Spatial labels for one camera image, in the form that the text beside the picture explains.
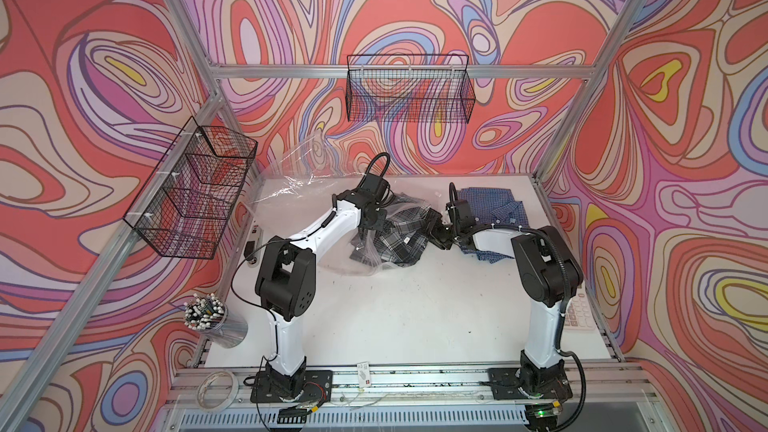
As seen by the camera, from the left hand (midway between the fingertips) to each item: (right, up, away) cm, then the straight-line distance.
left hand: (377, 221), depth 94 cm
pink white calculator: (+58, -27, -10) cm, 65 cm away
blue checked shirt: (+42, +5, +14) cm, 44 cm away
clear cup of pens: (-39, -21, -25) cm, 51 cm away
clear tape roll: (-35, -42, -23) cm, 59 cm away
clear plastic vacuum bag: (-31, +13, +21) cm, 40 cm away
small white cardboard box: (-3, -39, -20) cm, 44 cm away
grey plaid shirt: (+8, -7, +5) cm, 11 cm away
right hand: (+15, -7, +6) cm, 18 cm away
